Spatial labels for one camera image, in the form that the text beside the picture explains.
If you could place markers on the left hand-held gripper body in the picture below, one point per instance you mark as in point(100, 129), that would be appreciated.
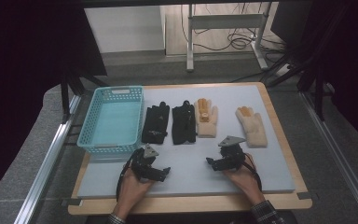
point(143, 163)

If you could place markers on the person's right hand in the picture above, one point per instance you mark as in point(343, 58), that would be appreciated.
point(245, 182)

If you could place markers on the person's left hand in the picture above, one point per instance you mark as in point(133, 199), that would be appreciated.
point(133, 191)

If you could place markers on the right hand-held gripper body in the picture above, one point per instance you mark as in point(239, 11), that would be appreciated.
point(231, 154)

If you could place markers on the beige glove with orange patch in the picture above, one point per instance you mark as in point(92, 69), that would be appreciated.
point(205, 123)

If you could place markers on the beige fluffy glove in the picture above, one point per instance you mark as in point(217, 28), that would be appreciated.
point(253, 127)

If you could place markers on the white metal desk frame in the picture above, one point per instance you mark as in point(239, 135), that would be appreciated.
point(227, 21)

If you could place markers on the black glove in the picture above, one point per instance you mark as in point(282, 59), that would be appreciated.
point(183, 124)
point(156, 123)

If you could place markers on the black tripod stand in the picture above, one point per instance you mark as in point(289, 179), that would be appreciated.
point(70, 90)
point(310, 68)

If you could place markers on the dark curtain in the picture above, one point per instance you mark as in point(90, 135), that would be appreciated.
point(357, 62)
point(21, 62)

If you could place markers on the white power strip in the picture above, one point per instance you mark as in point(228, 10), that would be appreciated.
point(282, 70)

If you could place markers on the teal plastic basket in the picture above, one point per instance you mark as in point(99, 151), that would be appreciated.
point(113, 123)

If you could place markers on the light grey foam mat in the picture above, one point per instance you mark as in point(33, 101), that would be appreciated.
point(192, 177)

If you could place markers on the aluminium rail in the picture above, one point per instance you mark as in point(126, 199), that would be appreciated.
point(46, 161)
point(338, 155)

